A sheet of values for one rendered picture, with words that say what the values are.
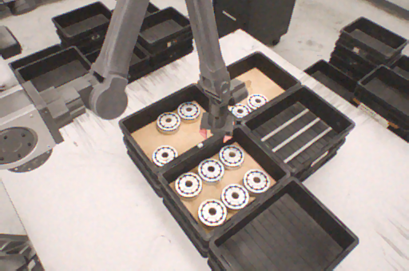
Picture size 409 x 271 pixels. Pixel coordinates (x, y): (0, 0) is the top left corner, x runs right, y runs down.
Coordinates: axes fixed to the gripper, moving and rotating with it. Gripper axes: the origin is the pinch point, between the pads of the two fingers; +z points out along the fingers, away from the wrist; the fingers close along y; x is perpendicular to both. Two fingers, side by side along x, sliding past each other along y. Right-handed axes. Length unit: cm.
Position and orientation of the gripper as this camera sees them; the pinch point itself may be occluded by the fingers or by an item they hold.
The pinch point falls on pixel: (215, 138)
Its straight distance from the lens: 110.0
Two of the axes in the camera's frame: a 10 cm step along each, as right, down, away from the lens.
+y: -9.9, -1.3, 0.7
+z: -0.3, 6.4, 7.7
